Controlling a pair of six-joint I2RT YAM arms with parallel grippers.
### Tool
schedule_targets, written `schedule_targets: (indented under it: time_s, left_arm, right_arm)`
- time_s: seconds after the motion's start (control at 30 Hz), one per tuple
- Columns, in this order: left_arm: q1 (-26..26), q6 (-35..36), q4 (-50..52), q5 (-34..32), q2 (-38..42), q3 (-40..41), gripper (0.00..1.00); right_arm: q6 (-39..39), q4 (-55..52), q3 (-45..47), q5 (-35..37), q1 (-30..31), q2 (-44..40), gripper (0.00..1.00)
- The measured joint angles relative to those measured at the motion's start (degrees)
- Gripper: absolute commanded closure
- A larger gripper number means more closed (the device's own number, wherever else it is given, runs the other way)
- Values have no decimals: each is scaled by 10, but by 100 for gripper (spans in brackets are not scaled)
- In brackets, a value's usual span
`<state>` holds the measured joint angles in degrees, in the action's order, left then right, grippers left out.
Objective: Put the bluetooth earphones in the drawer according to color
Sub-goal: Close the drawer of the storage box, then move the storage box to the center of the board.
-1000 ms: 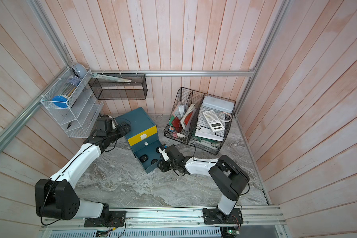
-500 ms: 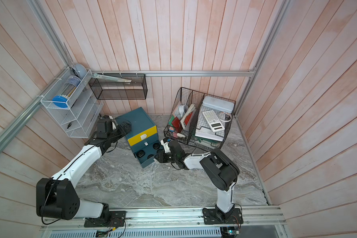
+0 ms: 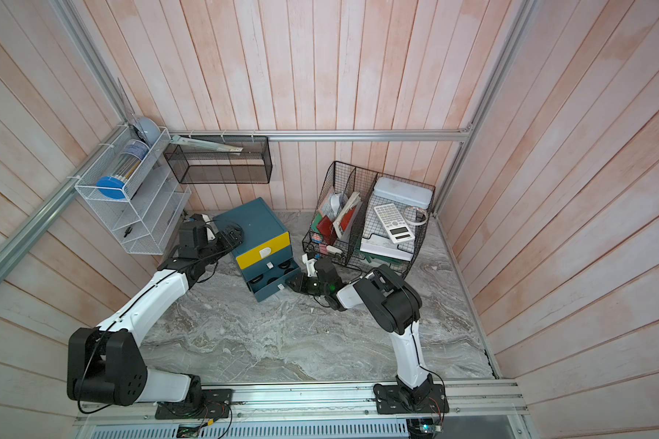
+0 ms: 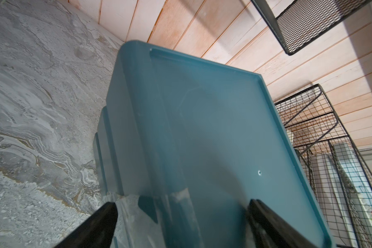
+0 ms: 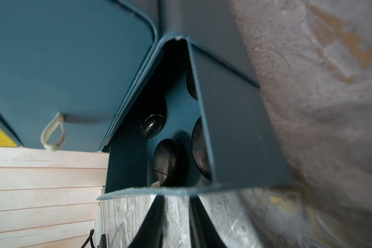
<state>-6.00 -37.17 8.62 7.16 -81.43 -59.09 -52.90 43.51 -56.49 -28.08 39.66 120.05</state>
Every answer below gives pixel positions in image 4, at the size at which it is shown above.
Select teal drawer cabinet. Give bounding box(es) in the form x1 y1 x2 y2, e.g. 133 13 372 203
93 40 335 248

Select black mesh wall basket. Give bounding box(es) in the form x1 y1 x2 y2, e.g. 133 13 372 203
251 0 370 56

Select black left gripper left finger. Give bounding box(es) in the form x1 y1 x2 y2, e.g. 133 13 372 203
56 202 118 248

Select black wire desk organizer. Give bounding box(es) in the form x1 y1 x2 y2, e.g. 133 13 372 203
275 84 372 248

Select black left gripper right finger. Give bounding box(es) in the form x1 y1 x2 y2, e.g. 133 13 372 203
247 199 315 248

